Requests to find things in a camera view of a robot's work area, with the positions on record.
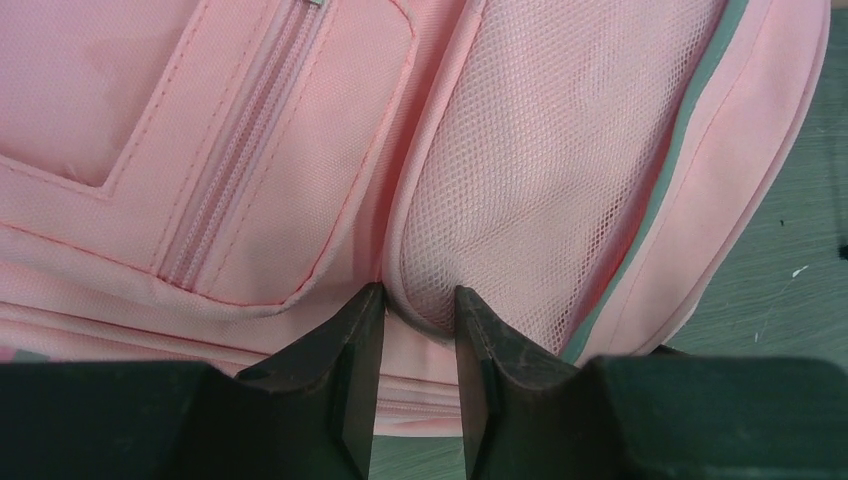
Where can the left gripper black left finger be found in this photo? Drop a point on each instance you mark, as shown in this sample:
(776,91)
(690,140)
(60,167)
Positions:
(305,412)

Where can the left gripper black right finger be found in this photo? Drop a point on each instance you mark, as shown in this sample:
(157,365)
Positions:
(526,414)

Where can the pink student backpack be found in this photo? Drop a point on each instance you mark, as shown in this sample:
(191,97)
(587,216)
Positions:
(211,180)

